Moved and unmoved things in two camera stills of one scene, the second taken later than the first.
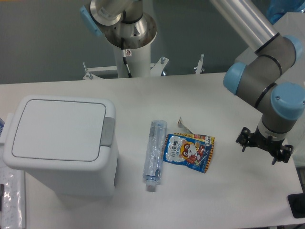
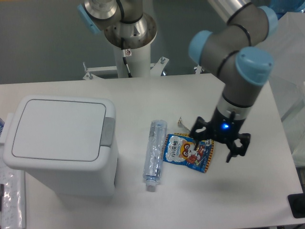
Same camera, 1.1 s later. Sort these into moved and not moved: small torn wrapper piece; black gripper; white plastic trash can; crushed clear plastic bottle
Moved: black gripper
Not moved: small torn wrapper piece; crushed clear plastic bottle; white plastic trash can
